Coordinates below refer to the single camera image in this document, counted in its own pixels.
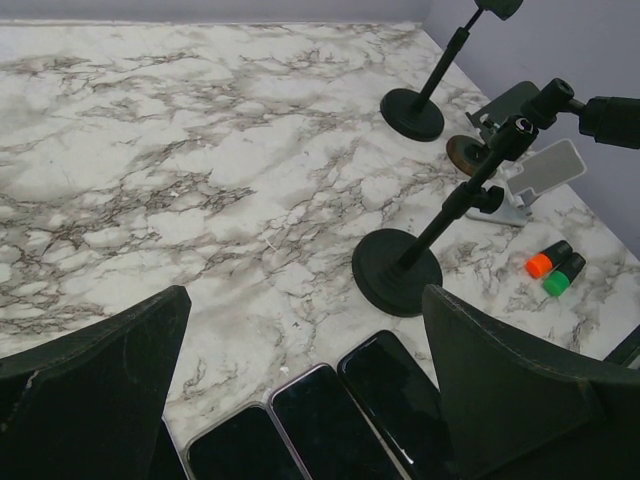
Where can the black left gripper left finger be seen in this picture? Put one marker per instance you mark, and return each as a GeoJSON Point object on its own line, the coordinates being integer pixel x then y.
{"type": "Point", "coordinates": [89, 404]}

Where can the green capped marker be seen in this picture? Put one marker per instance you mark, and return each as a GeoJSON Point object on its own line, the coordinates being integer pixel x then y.
{"type": "Point", "coordinates": [564, 274]}

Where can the short black phone stand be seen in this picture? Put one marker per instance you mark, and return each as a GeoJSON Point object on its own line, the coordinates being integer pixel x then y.
{"type": "Point", "coordinates": [413, 114]}

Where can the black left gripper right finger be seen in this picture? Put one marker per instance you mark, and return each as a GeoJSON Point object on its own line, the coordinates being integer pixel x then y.
{"type": "Point", "coordinates": [520, 407]}

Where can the brown round base phone stand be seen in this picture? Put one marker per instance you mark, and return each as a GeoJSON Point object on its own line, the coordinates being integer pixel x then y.
{"type": "Point", "coordinates": [467, 153]}

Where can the black mounting rail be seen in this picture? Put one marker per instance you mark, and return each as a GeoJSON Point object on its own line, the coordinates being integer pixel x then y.
{"type": "Point", "coordinates": [627, 352]}

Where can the black phone with white edge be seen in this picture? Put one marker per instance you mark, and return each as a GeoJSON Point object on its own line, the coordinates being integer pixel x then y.
{"type": "Point", "coordinates": [247, 445]}

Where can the black phone with pink edge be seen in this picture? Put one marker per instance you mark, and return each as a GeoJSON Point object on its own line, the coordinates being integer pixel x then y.
{"type": "Point", "coordinates": [327, 430]}

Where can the tall black phone stand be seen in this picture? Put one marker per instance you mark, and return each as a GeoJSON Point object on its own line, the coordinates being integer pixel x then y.
{"type": "Point", "coordinates": [392, 267]}

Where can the orange capped marker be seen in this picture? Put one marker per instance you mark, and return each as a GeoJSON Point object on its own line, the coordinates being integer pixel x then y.
{"type": "Point", "coordinates": [545, 261]}

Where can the silver folding phone stand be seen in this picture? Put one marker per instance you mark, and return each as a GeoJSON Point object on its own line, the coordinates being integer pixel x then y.
{"type": "Point", "coordinates": [526, 180]}

